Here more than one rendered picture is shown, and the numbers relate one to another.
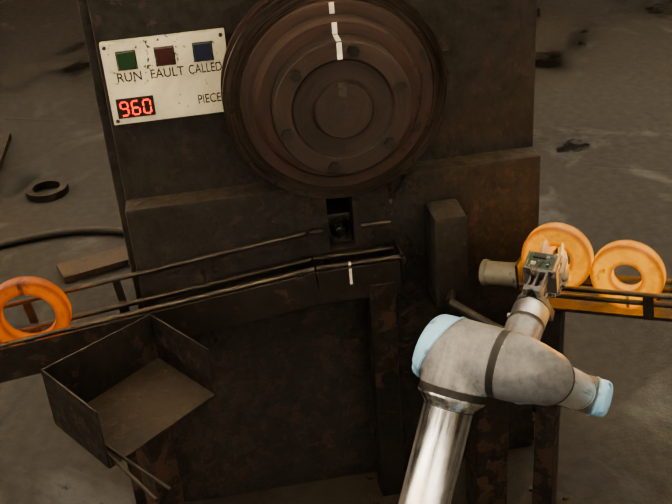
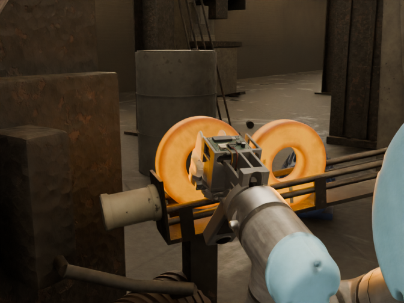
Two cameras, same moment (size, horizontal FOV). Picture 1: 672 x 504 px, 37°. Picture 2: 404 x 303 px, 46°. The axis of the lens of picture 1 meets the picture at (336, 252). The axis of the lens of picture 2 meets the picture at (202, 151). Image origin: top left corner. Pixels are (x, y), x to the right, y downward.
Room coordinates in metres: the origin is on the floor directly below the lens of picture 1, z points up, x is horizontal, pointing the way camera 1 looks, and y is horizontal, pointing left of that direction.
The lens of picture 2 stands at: (1.35, 0.08, 0.93)
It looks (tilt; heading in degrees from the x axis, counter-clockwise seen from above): 13 degrees down; 313
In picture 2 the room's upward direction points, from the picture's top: straight up
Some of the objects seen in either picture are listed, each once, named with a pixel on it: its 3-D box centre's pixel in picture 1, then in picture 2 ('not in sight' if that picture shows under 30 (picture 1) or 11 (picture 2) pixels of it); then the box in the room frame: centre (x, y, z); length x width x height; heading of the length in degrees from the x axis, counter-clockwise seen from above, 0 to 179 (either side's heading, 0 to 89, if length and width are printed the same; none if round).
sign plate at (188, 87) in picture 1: (168, 77); not in sight; (2.04, 0.33, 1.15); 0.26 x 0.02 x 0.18; 97
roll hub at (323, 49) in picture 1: (342, 106); not in sight; (1.88, -0.04, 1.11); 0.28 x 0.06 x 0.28; 97
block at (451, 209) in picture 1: (445, 252); (33, 204); (2.02, -0.26, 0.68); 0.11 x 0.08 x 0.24; 7
